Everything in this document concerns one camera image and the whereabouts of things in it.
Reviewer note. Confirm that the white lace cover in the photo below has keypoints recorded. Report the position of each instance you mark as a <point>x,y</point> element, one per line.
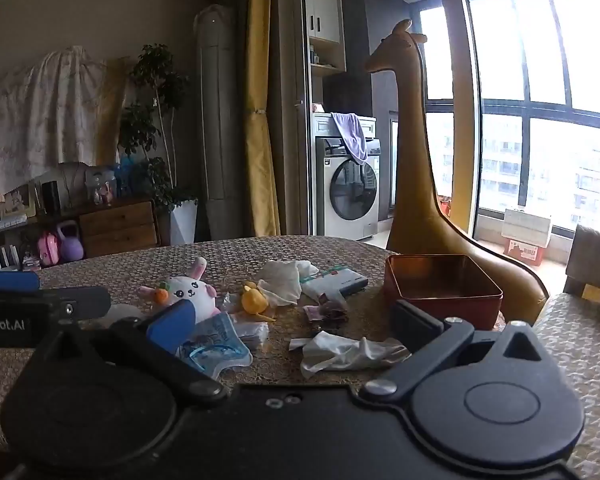
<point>575,340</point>

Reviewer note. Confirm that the pink white sachet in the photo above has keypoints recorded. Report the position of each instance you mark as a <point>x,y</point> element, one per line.
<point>312,312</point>

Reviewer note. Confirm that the white bunny plush toy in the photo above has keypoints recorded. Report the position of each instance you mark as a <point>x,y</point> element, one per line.
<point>190,290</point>

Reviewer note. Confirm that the white washing machine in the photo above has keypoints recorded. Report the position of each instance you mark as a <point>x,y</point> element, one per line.
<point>345,200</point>

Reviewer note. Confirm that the purple cloth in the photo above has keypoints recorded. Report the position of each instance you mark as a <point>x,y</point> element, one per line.
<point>352,135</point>

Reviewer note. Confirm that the pink toy bag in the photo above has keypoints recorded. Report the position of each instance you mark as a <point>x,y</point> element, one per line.
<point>48,250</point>

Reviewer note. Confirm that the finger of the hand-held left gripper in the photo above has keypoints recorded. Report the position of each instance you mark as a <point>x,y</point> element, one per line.
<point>7,280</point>
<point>80,301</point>

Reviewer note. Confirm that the blue printed mask packet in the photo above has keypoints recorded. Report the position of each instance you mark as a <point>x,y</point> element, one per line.
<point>220,342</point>

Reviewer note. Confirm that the white wall cabinet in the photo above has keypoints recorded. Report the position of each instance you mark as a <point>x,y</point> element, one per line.
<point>322,15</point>

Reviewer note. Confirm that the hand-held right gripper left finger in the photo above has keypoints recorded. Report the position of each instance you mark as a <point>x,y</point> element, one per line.
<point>170,325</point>

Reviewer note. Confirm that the blue plastic package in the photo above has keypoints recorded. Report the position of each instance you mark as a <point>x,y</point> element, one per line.
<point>125,175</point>

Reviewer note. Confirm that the yellow curtain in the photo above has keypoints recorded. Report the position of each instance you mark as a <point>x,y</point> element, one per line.
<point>260,110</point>

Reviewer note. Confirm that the white planter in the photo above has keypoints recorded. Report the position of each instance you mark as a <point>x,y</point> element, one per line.
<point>184,222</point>

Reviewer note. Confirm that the yellow giraffe-shaped chair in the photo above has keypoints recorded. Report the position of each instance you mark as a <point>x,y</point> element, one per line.
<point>415,160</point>

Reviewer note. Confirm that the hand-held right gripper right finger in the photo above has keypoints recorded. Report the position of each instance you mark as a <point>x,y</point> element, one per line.
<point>415,322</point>

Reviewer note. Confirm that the clear plastic bag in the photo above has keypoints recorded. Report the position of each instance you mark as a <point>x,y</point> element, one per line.
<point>252,332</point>

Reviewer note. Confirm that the red tin box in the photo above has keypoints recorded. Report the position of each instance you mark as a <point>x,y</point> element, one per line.
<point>445,305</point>

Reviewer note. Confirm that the brown hair scrunchie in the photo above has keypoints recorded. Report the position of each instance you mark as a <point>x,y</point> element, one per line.
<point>332,305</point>

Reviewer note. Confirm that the white gauze cloth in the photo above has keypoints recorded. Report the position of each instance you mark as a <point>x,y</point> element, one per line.
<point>282,280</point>

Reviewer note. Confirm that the large glass window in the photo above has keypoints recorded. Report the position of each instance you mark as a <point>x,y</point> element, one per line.
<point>545,110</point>

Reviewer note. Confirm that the purple kettlebell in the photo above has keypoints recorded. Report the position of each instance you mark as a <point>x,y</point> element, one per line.
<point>71,247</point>

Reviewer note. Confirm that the white teal tissue pack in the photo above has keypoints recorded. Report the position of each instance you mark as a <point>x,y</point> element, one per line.
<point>337,282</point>

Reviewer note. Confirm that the yellow duck toy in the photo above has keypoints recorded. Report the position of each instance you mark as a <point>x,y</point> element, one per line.
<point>255,301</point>

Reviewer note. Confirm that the grey cushion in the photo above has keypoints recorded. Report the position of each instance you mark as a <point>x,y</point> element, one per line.
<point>592,255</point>

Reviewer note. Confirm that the covered standing air conditioner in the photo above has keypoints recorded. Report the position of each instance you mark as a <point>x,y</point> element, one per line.
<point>220,120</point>

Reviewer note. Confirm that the white storage crate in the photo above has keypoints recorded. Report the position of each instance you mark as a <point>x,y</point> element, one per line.
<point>527,232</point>

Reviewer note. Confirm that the black speaker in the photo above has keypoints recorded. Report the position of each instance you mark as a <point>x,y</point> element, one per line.
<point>51,197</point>

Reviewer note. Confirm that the white plastic bag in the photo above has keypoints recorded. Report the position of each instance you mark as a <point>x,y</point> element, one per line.
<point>340,352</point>

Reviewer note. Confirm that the floral draped cloth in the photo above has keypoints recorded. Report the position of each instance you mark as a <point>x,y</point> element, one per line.
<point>35,120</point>

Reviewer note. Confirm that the green potted plant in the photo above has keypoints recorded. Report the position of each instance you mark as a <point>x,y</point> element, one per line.
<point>150,90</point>

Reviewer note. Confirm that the wooden drawer cabinet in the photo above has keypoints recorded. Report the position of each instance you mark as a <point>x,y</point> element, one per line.
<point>117,227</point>

